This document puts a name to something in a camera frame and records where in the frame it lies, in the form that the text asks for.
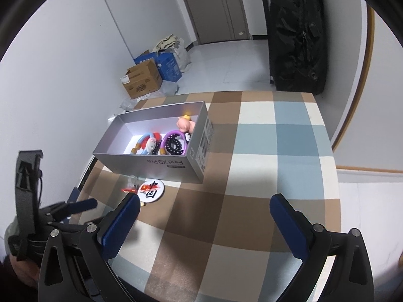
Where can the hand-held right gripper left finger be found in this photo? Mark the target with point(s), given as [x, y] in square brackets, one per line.
[121, 226]

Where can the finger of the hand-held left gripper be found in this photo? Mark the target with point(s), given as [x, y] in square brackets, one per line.
[71, 226]
[72, 207]

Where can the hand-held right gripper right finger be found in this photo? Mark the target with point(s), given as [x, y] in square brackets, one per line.
[289, 226]

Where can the round white red badge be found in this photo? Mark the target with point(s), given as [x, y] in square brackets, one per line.
[154, 192]

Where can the grey cardboard box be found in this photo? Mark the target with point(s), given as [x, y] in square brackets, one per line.
[157, 166]

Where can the person's left hand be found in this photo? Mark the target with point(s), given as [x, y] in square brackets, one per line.
[19, 272]

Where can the checkered tablecloth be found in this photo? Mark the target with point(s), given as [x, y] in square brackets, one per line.
[252, 163]

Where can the brown cardboard box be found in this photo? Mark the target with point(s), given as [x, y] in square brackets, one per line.
[141, 83]

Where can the blue cardboard box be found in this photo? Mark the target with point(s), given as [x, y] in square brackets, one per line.
[170, 66]

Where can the white plastic bag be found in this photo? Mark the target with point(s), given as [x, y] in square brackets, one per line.
[183, 57]

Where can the large black backpack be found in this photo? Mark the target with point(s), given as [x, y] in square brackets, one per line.
[296, 37]

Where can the beige folded clothes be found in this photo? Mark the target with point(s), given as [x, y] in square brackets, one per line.
[167, 42]

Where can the grey door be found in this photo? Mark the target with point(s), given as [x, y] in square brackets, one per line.
[207, 6]

